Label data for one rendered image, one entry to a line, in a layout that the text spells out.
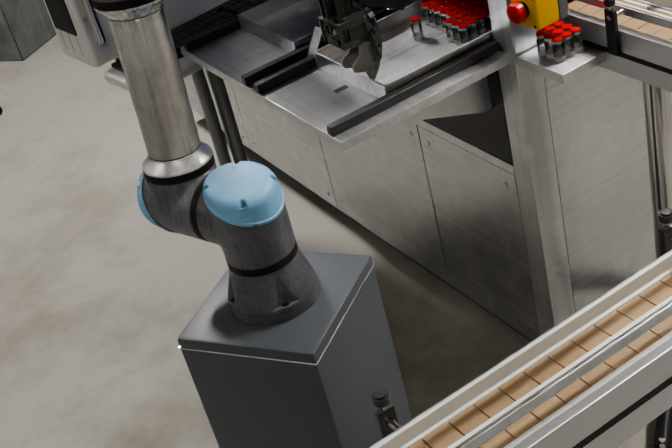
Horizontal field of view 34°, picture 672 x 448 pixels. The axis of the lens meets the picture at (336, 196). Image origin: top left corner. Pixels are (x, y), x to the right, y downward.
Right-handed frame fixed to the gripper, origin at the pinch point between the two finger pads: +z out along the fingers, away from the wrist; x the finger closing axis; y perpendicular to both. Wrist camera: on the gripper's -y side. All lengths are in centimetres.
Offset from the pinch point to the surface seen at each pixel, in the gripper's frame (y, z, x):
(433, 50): -16.4, 3.7, -3.5
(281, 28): -3.5, 3.7, -44.1
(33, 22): -12, 80, -334
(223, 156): 0, 58, -100
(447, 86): -8.8, 3.9, 10.8
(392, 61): -8.6, 3.7, -7.1
